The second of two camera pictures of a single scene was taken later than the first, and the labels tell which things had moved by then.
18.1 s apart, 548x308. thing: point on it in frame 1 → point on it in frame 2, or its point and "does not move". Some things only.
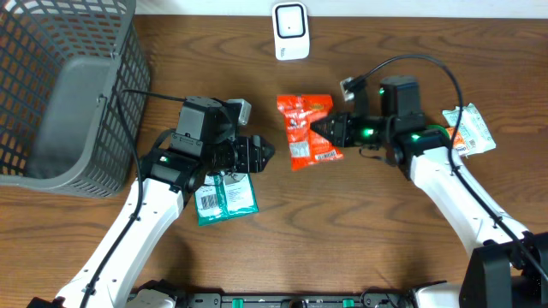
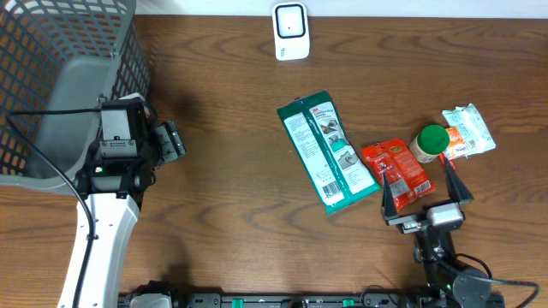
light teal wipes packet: [472, 127] does not move
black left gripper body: [230, 156] → [169, 147]
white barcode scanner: [290, 31] does not move
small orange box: [459, 144] does not move
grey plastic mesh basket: [62, 63] does not move
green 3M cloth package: [225, 196] → [340, 176]
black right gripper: [343, 136] → [416, 222]
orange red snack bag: [306, 146] → [391, 158]
